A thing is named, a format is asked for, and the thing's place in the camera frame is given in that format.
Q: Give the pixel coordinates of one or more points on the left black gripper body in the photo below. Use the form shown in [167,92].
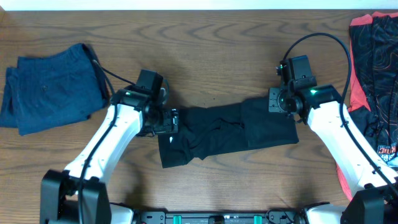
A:
[162,122]

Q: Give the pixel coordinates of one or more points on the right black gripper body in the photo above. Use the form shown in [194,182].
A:
[278,100]

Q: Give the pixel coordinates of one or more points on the black t-shirt with white logo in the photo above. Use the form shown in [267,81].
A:
[244,126]

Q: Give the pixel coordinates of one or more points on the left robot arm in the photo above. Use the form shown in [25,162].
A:
[78,194]

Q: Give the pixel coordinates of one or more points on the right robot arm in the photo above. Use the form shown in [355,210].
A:
[372,183]

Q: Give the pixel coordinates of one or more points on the red orange garment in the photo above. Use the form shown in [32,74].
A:
[357,97]

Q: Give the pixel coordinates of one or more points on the black garment with orange lines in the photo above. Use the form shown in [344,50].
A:
[375,62]

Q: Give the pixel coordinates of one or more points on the folded dark blue garment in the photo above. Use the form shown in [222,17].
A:
[46,92]

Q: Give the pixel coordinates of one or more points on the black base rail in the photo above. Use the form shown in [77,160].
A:
[273,216]

